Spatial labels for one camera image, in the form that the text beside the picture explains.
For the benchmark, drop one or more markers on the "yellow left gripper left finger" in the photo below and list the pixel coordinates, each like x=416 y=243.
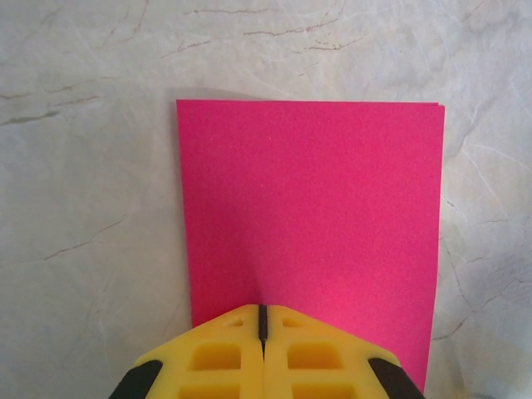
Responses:
x=249 y=374

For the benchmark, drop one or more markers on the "pink square paper sheet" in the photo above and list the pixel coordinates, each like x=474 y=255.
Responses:
x=311 y=199

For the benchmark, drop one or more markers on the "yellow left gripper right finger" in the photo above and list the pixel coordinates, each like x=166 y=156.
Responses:
x=278 y=374

